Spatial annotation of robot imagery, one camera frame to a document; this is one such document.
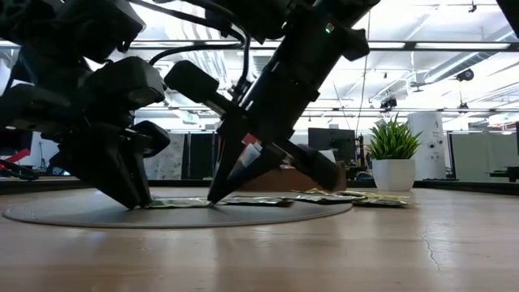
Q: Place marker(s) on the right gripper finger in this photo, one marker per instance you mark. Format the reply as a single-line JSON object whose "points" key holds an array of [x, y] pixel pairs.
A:
{"points": [[227, 162], [259, 166]]}

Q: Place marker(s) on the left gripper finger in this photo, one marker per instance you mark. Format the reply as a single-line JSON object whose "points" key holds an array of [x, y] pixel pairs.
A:
{"points": [[105, 170], [135, 170]]}

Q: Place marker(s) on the red mango tea packet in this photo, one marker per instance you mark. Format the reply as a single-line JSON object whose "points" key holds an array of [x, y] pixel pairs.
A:
{"points": [[250, 152]]}

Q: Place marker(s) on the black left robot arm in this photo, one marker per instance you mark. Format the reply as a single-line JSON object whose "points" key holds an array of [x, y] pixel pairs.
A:
{"points": [[61, 28]]}

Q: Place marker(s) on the brown wooden organizer box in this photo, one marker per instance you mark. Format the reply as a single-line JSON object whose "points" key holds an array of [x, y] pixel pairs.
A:
{"points": [[267, 182]]}

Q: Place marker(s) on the grey patterned partition panel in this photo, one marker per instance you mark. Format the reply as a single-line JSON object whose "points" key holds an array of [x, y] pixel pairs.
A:
{"points": [[164, 160]]}

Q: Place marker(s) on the round grey table mat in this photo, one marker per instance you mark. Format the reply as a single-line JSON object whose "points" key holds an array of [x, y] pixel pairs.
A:
{"points": [[182, 217]]}

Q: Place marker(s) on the black computer monitor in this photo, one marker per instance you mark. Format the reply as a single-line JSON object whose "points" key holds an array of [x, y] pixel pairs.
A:
{"points": [[336, 138]]}

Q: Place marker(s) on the black ceiling fixture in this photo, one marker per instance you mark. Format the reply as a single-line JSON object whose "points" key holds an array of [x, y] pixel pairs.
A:
{"points": [[388, 103]]}

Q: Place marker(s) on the green plant white pot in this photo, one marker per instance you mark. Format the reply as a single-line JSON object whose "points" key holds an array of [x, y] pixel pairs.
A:
{"points": [[391, 174]]}

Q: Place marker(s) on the white round pillar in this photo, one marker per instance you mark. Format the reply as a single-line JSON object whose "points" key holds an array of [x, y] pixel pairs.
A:
{"points": [[427, 146]]}

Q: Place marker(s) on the black ceiling spotlight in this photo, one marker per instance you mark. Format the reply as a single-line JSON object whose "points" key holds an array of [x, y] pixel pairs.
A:
{"points": [[465, 75]]}

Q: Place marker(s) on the pale partition panel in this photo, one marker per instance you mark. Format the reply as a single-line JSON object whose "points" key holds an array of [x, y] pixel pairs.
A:
{"points": [[482, 156]]}

